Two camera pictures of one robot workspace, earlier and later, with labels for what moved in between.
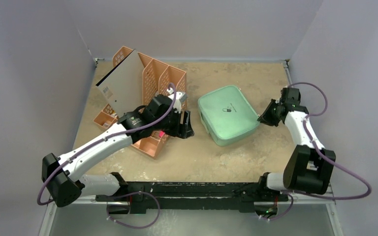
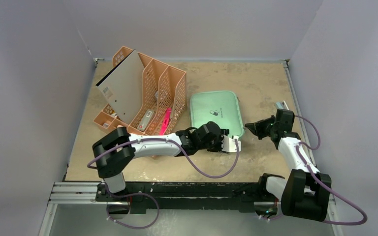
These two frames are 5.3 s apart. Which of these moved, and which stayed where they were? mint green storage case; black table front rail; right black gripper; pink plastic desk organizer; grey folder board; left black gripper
Moved: mint green storage case; right black gripper; left black gripper
Stayed: black table front rail; pink plastic desk organizer; grey folder board
